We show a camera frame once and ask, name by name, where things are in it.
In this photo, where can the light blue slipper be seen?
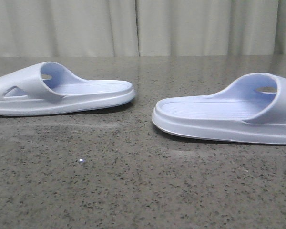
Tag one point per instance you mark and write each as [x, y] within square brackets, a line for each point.
[49, 88]
[252, 109]

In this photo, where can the pale green curtain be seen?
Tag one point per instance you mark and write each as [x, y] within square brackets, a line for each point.
[47, 28]

